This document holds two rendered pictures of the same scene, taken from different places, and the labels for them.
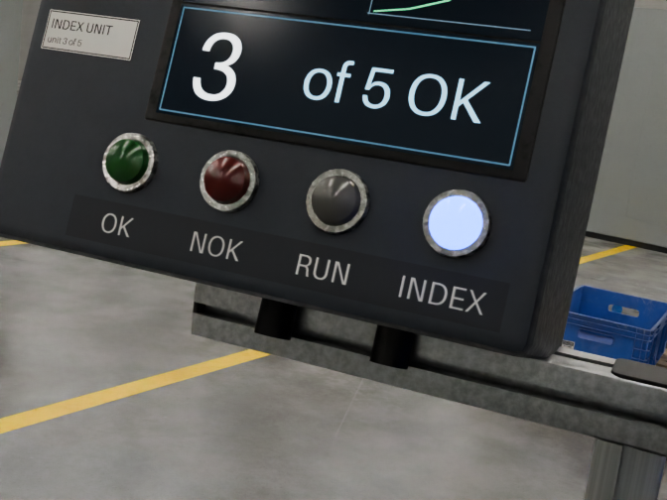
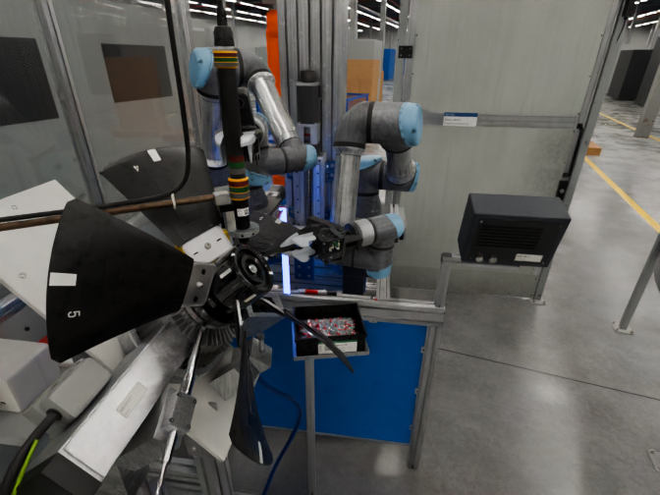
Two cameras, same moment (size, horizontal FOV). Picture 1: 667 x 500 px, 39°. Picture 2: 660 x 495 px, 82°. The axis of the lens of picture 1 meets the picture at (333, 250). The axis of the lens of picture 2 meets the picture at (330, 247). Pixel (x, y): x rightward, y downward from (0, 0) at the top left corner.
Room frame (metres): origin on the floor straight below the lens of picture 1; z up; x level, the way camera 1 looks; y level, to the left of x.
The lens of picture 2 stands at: (1.35, -0.76, 1.62)
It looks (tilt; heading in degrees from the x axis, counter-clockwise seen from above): 27 degrees down; 167
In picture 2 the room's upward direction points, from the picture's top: 1 degrees clockwise
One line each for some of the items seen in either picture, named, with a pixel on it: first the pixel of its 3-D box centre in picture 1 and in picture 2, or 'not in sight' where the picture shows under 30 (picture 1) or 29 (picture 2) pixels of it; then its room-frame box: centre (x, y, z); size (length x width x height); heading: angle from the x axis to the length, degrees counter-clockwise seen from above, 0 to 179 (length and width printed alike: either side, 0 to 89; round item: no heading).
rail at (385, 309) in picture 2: not in sight; (315, 303); (0.24, -0.54, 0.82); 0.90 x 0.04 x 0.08; 69
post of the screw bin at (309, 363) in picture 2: not in sight; (310, 425); (0.42, -0.60, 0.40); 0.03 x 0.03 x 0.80; 84
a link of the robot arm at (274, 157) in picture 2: not in sight; (262, 163); (0.26, -0.70, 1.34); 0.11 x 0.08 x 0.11; 107
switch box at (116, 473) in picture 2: not in sight; (103, 454); (0.63, -1.16, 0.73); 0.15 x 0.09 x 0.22; 69
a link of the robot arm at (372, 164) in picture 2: not in sight; (367, 172); (-0.06, -0.27, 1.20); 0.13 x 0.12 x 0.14; 62
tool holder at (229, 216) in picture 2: not in sight; (237, 212); (0.55, -0.78, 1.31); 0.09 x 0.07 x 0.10; 104
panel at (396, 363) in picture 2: not in sight; (316, 378); (0.24, -0.54, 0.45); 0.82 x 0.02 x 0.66; 69
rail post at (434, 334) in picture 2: not in sight; (422, 402); (0.40, -0.14, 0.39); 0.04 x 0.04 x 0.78; 69
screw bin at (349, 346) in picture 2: not in sight; (327, 328); (0.42, -0.54, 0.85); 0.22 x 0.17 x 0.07; 84
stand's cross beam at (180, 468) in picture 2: not in sight; (177, 468); (0.59, -1.02, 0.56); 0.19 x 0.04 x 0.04; 69
